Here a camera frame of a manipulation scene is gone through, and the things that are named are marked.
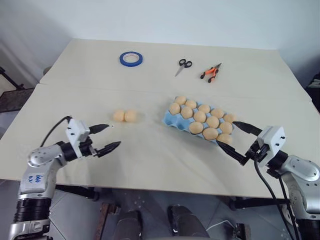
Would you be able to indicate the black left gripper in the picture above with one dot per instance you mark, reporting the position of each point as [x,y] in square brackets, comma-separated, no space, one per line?
[86,147]

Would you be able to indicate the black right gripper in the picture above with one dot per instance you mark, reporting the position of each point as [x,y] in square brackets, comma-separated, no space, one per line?
[253,152]

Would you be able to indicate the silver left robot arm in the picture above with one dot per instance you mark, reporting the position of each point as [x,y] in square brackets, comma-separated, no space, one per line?
[37,175]

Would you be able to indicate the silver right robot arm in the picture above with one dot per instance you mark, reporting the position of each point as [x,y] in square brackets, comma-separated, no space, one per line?
[300,170]

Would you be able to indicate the tan egg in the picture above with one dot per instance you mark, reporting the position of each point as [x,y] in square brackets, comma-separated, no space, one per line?
[218,113]
[187,112]
[200,116]
[224,138]
[210,133]
[225,127]
[191,104]
[118,115]
[212,121]
[180,100]
[175,108]
[230,117]
[204,108]
[131,115]
[196,127]

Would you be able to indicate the blue egg carton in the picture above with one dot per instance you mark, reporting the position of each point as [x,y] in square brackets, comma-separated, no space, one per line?
[170,120]

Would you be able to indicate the orange black pliers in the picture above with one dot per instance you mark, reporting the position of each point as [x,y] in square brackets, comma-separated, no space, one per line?
[212,71]

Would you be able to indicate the blue tape roll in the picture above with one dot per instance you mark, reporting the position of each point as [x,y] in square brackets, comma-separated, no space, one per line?
[122,61]

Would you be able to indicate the rusty brown metal base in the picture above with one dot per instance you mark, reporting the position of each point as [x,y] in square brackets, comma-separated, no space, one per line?
[106,220]
[242,231]

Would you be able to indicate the dark background object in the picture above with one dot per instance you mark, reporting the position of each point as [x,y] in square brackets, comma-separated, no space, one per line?
[313,92]

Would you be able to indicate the dark rounded shape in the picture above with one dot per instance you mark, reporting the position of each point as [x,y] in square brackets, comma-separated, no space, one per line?
[186,222]
[130,225]

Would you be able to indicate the dark speckled mat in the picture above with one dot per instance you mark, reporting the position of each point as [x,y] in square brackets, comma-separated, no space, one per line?
[15,100]

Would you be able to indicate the black metal stand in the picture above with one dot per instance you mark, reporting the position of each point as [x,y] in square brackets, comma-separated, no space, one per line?
[11,80]

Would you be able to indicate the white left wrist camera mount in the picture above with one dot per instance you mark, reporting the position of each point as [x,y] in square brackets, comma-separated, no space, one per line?
[76,130]

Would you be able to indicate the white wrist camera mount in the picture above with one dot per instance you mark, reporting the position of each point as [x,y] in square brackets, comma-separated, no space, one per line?
[76,130]
[272,137]

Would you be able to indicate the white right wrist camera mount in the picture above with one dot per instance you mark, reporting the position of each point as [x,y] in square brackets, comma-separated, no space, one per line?
[272,137]

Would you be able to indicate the black table frame bar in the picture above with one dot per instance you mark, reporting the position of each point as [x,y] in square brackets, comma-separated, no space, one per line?
[77,191]
[257,202]

